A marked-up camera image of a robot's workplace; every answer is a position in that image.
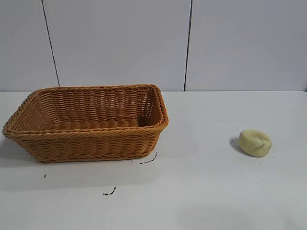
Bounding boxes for pale yellow egg yolk pastry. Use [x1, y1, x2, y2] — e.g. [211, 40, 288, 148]
[238, 129, 272, 156]

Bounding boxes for brown woven wicker basket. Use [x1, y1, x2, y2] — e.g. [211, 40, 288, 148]
[2, 83, 170, 164]

